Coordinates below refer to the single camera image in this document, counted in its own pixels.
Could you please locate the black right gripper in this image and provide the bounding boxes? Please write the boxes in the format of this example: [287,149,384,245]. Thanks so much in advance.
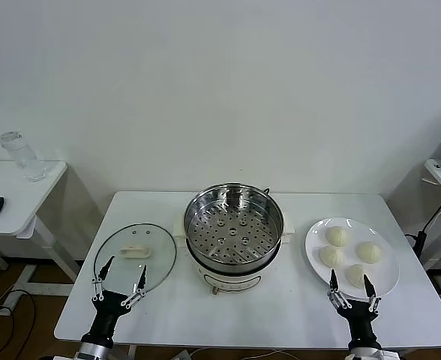
[327,268,383,348]

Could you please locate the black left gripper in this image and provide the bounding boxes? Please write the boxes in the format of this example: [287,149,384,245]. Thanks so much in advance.
[82,256,149,341]

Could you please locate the white steamed baozi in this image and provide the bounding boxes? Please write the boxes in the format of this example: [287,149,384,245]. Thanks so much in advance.
[355,241,383,265]
[345,263,368,290]
[325,226,349,248]
[319,245,346,269]

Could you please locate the round glass pot lid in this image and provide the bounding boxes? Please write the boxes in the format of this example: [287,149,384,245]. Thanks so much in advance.
[93,223,179,298]

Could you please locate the stainless steel steamer basket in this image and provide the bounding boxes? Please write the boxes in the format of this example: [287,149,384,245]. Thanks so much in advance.
[184,182,285,274]

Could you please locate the white round plate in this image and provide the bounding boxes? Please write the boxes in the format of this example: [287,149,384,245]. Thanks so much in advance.
[304,216,401,300]

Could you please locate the white electric cooking pot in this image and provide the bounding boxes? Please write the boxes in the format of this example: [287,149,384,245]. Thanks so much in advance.
[172,209,296,297]

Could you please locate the white side table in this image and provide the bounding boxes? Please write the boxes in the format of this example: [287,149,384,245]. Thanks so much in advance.
[0,160,83,297]

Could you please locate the clear glass jar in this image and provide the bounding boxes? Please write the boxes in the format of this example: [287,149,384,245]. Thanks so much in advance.
[0,130,46,183]

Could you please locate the black cable with adapter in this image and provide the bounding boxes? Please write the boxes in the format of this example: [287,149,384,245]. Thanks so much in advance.
[405,187,441,260]

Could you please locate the thin white floor cable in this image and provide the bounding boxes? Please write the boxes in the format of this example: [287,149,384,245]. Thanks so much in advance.
[190,347,353,360]

